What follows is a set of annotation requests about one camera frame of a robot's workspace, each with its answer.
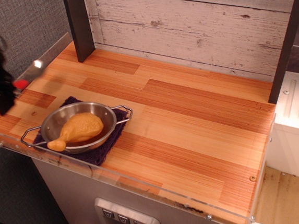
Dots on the red handled metal spoon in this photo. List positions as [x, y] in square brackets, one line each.
[34, 71]

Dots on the clear acrylic edge guard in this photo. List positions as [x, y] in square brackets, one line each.
[203, 163]

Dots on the yellow toy chicken drumstick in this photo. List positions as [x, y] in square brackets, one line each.
[79, 128]

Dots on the grey toy fridge cabinet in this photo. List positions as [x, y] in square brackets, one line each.
[75, 194]

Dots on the silver dispenser button panel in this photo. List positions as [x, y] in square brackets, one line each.
[113, 213]

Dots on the white toy sink unit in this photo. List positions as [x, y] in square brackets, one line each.
[283, 148]

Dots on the steel pan with handles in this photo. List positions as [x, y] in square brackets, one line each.
[80, 127]

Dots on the dark left shelf post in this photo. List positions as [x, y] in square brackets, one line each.
[80, 28]

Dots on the dark shelf post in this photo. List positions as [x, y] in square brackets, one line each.
[80, 28]
[285, 53]

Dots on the dark right shelf post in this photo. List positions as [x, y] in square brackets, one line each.
[285, 53]

